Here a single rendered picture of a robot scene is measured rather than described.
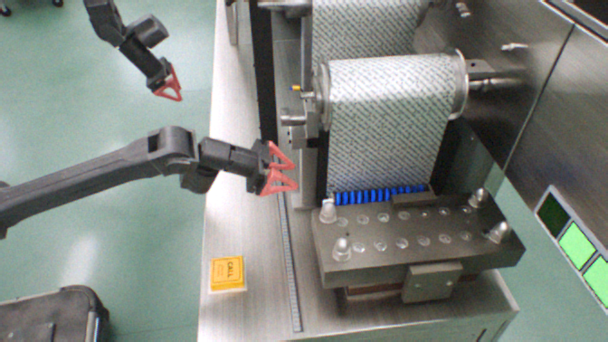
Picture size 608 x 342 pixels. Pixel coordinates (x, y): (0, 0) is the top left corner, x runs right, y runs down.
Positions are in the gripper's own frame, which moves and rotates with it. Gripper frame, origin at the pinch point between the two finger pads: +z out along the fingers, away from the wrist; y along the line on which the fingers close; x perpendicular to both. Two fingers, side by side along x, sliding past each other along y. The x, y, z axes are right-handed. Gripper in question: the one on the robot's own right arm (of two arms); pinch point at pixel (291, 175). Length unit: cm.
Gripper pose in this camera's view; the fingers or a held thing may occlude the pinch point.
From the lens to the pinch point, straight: 84.6
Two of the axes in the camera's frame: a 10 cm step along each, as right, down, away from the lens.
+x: 4.6, -6.7, -5.8
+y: 1.2, 6.9, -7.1
